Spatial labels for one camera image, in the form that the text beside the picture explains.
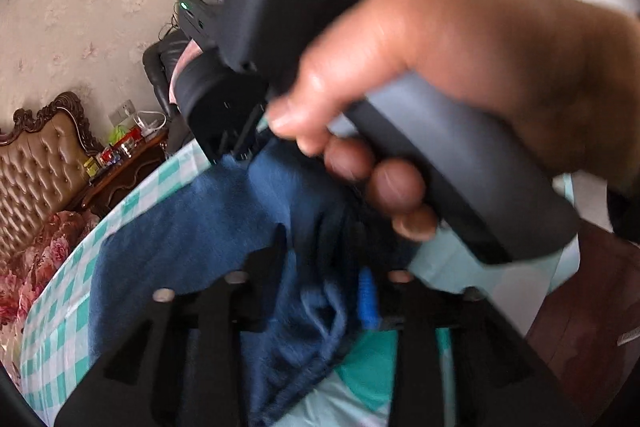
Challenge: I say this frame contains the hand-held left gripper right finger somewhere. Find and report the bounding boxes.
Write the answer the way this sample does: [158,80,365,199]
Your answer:
[357,267,586,427]

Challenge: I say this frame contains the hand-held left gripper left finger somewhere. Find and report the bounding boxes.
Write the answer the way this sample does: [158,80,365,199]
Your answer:
[52,224,289,427]

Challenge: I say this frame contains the blue pants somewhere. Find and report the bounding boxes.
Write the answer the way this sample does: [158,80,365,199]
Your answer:
[90,139,426,426]

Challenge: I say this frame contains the person's right hand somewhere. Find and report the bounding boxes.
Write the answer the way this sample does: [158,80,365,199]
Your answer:
[267,0,640,243]

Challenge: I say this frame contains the black chair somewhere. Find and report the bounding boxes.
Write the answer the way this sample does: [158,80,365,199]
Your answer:
[142,27,202,158]

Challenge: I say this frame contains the dark wooden nightstand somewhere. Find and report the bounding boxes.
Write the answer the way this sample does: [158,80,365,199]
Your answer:
[67,127,172,219]

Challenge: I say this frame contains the colourful nightstand clutter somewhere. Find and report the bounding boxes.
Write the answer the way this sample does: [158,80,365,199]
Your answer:
[82,126,152,174]

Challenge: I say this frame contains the teal white checked sheet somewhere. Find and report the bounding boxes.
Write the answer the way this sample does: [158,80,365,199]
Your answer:
[20,139,581,427]

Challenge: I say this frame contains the floral bedding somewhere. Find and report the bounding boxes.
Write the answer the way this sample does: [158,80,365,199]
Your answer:
[0,209,101,389]

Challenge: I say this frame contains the brown tufted headboard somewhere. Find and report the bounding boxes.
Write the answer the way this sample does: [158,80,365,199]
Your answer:
[0,91,104,269]

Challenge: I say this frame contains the white charger cable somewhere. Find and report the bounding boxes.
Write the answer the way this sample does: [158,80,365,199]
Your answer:
[132,109,167,138]

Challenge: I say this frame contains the white wall socket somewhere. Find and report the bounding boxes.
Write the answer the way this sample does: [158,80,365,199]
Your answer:
[109,99,137,128]

